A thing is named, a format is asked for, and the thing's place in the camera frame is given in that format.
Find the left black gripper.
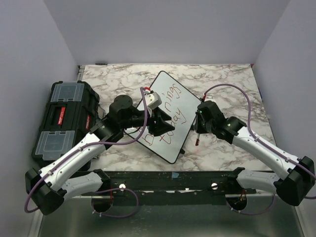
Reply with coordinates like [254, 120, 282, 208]
[121, 106, 175, 136]

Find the white marker pen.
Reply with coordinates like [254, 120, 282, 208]
[195, 133, 200, 146]

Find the black framed whiteboard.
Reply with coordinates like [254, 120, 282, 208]
[138, 71, 200, 164]

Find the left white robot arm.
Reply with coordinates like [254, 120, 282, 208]
[24, 89, 175, 215]

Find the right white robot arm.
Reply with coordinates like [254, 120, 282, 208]
[194, 101, 316, 206]

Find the black plastic toolbox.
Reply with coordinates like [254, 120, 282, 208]
[32, 81, 105, 167]

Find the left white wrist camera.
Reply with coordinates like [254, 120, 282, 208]
[145, 92, 162, 110]

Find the black mounting rail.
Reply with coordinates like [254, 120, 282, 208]
[91, 168, 255, 210]

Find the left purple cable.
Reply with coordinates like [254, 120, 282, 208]
[24, 86, 151, 218]

